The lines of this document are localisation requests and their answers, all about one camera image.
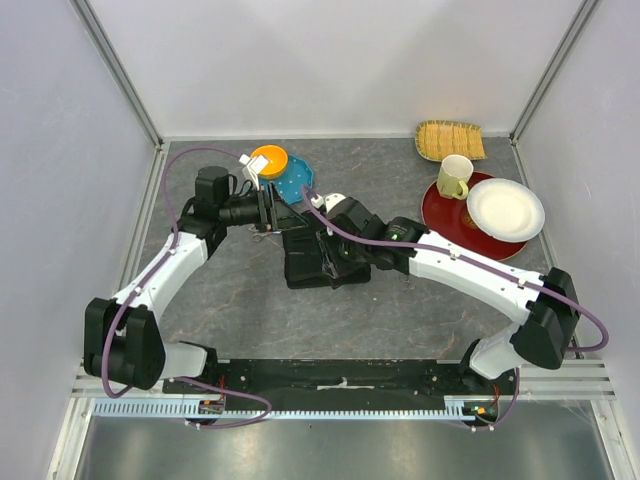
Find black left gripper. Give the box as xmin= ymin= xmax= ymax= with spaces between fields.
xmin=219 ymin=182 xmax=309 ymax=234

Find silver hair scissors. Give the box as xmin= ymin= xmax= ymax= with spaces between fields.
xmin=248 ymin=226 xmax=272 ymax=243

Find black zippered tool case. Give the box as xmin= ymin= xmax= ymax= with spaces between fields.
xmin=282 ymin=224 xmax=371 ymax=290

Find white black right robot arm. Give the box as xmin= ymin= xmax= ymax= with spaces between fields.
xmin=311 ymin=194 xmax=580 ymax=394

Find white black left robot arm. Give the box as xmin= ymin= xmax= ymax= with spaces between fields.
xmin=83 ymin=166 xmax=309 ymax=398

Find blue polka dot plate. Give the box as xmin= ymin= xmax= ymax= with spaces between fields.
xmin=273 ymin=154 xmax=314 ymax=205

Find orange bowl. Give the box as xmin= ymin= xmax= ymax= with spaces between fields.
xmin=250 ymin=144 xmax=289 ymax=180

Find red round plate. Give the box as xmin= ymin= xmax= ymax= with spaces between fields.
xmin=421 ymin=172 xmax=533 ymax=260

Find pale green mug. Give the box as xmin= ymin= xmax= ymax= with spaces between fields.
xmin=436 ymin=154 xmax=474 ymax=200

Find woven bamboo tray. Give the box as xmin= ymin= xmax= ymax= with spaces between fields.
xmin=414 ymin=120 xmax=487 ymax=162

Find white paper plate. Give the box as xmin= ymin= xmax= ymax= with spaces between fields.
xmin=466 ymin=178 xmax=546 ymax=243

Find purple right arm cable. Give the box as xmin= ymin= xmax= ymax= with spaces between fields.
xmin=301 ymin=184 xmax=611 ymax=432

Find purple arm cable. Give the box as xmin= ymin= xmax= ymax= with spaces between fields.
xmin=301 ymin=184 xmax=611 ymax=432
xmin=101 ymin=147 xmax=274 ymax=431

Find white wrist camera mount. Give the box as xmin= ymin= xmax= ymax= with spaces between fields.
xmin=310 ymin=193 xmax=346 ymax=215

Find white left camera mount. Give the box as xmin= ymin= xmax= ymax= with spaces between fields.
xmin=239 ymin=154 xmax=269 ymax=190

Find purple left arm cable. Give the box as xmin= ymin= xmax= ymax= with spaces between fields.
xmin=101 ymin=147 xmax=274 ymax=431

